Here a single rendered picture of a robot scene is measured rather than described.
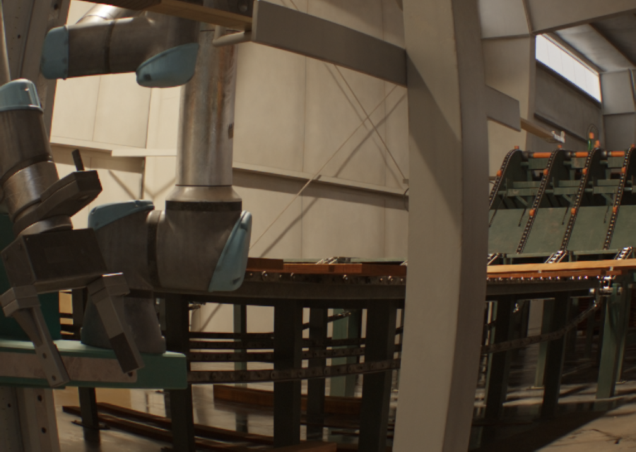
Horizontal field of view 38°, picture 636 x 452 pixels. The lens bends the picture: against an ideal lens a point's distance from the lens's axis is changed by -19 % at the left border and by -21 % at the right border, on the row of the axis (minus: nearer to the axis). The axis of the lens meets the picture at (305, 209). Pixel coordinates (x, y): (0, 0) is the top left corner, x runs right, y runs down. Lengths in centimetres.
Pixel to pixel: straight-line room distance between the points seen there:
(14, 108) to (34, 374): 49
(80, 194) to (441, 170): 33
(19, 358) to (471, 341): 67
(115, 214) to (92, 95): 928
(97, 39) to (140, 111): 1011
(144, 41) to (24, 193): 30
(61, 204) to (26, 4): 80
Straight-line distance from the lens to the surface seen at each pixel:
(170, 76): 122
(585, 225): 1156
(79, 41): 125
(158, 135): 1129
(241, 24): 85
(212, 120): 157
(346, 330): 734
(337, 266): 319
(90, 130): 1084
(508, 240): 1185
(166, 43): 122
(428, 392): 98
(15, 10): 171
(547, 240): 1158
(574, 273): 526
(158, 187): 1120
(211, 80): 157
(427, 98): 99
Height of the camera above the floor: 79
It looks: 4 degrees up
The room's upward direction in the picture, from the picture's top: 1 degrees clockwise
